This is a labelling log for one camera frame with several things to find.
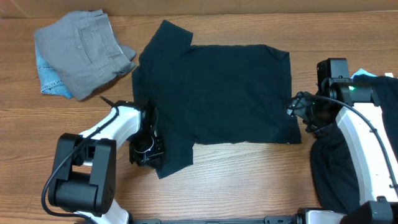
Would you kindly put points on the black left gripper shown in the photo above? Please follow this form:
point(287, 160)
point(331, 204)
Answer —
point(146, 161)

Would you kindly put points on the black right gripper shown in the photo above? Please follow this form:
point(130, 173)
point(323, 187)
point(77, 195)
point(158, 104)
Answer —
point(298, 106)

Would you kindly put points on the black t-shirt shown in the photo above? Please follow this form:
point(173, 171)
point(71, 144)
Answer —
point(213, 94)

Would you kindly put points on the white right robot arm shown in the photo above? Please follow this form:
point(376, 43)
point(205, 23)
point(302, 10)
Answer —
point(356, 110)

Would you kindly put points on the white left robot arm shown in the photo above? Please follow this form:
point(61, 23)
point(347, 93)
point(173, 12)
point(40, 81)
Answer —
point(83, 179)

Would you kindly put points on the pile of dark clothes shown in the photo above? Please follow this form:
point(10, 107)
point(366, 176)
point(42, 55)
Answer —
point(332, 168)

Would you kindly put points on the light blue garment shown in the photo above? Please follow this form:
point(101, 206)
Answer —
point(362, 72)

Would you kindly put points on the folded blue jeans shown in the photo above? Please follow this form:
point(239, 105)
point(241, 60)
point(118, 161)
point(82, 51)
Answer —
point(50, 82)

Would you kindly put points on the folded grey trousers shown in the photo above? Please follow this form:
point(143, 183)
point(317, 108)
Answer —
point(84, 51)

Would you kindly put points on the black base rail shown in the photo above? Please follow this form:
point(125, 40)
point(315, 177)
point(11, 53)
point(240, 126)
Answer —
point(281, 219)

